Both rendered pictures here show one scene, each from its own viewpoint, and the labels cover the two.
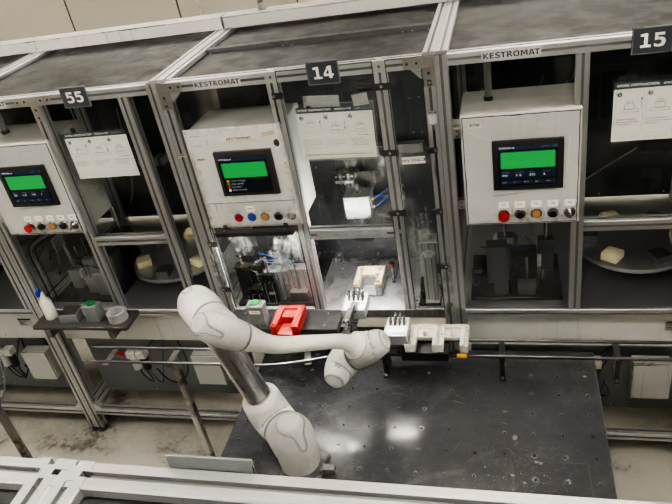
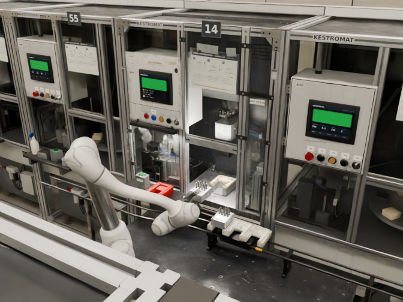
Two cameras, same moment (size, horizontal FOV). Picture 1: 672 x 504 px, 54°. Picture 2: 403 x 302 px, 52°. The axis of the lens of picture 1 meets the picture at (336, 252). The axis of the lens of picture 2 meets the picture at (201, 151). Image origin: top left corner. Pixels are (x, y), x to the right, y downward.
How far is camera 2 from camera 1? 67 cm
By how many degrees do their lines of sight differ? 13
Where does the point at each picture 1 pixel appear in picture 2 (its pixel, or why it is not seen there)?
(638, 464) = not seen: outside the picture
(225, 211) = (139, 109)
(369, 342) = (183, 209)
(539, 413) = not seen: outside the picture
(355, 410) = (177, 262)
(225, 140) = (147, 62)
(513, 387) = (288, 284)
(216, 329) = (77, 160)
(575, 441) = not seen: outside the picture
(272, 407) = (116, 235)
